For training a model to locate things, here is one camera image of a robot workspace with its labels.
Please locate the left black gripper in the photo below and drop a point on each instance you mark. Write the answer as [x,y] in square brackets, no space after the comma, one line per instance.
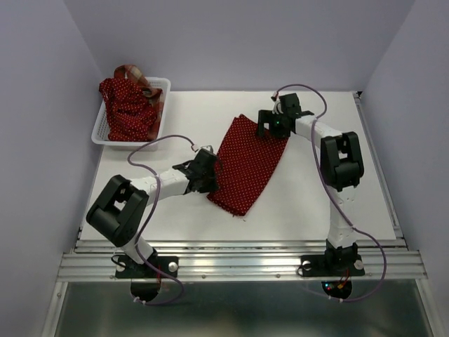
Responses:
[212,186]

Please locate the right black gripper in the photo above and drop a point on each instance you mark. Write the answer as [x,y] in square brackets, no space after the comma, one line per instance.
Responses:
[266,117]

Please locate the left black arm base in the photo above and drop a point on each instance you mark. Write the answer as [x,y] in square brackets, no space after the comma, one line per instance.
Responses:
[126,268]

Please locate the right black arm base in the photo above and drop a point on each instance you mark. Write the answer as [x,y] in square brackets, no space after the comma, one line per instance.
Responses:
[320,266]

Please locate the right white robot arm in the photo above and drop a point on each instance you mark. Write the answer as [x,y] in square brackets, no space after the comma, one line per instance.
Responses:
[340,167]

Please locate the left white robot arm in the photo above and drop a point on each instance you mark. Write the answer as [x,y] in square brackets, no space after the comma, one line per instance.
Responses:
[118,210]

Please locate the red plaid skirt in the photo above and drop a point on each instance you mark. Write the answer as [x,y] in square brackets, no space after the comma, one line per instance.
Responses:
[133,73]

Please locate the red polka dot skirt pile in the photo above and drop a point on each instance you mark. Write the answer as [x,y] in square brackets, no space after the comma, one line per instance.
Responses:
[133,112]

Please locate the white plastic basket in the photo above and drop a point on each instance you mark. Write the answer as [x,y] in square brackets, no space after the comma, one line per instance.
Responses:
[100,133]

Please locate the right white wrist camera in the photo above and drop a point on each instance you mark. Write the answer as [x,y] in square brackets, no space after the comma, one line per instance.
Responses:
[277,105]

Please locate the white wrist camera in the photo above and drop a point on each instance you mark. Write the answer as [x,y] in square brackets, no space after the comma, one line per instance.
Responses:
[277,105]
[196,148]

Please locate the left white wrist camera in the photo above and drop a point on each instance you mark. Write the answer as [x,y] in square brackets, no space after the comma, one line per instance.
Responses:
[196,148]

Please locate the aluminium rail frame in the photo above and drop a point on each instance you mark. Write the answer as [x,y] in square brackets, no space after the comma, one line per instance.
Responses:
[240,274]

